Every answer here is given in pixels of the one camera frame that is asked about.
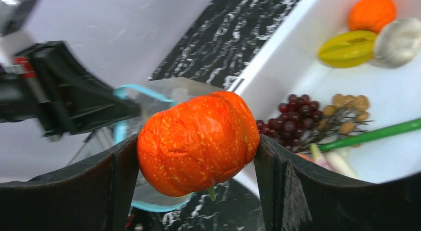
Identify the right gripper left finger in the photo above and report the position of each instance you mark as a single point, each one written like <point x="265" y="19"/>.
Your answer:
<point x="93" y="194"/>

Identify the orange peach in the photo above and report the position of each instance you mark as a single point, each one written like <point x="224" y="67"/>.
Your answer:
<point x="306" y="157"/>

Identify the clear zip top bag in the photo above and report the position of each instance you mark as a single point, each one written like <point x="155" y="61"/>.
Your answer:
<point x="153" y="96"/>

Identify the brown longan cluster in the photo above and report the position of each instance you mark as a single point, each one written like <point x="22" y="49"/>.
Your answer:
<point x="344" y="117"/>

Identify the white mushroom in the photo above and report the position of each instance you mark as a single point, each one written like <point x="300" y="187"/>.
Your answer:
<point x="398" y="43"/>

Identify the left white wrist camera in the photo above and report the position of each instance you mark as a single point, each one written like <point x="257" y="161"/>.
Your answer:
<point x="13" y="14"/>

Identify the green onion stalk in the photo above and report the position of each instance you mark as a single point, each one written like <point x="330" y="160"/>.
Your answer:
<point x="336" y="163"/>

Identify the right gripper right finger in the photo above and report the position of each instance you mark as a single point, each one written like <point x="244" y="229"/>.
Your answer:
<point x="297" y="195"/>

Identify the dark red grape bunch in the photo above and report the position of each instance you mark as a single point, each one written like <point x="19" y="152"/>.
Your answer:
<point x="300" y="114"/>

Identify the orange tangerine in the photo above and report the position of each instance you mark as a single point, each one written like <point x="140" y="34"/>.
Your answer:
<point x="371" y="15"/>

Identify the yellow green starfruit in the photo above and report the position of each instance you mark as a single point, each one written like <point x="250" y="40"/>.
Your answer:
<point x="348" y="50"/>

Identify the small orange pumpkin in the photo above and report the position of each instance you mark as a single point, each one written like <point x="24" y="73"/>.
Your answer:
<point x="197" y="144"/>

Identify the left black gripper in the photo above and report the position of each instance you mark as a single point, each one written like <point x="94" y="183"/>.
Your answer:
<point x="74" y="101"/>

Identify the white plastic bin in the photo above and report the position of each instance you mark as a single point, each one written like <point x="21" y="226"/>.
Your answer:
<point x="288" y="64"/>

